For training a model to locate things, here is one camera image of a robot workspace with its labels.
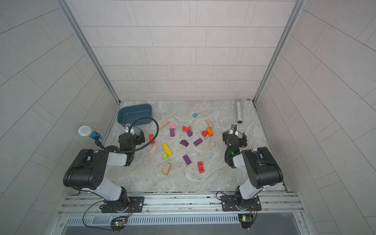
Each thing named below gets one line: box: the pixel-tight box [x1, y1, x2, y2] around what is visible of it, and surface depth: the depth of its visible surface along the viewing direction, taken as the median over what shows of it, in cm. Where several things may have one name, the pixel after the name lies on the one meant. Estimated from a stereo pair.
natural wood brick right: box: [206, 119, 214, 129], surface depth 104 cm
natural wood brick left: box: [149, 144, 159, 155], surface depth 91 cm
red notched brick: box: [197, 161, 205, 174], surface depth 84 cm
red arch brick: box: [182, 125, 192, 132], surface depth 101 cm
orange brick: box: [206, 127, 214, 138], surface depth 98 cm
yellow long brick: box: [162, 142, 173, 157], surface depth 91 cm
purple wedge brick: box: [179, 139, 189, 148], surface depth 95 cm
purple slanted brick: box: [193, 138, 204, 147], surface depth 96 cm
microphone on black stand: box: [78, 125, 106, 150], surface depth 70 cm
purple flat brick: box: [182, 154, 192, 166], surface depth 88 cm
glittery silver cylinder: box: [235, 98, 243, 124], surface depth 110 cm
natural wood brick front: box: [162, 163, 171, 176], surface depth 82 cm
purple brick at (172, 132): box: [169, 128, 175, 138], surface depth 98 cm
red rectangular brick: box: [148, 133, 156, 144], surface depth 96 cm
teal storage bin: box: [117, 103, 153, 127], surface depth 109 cm
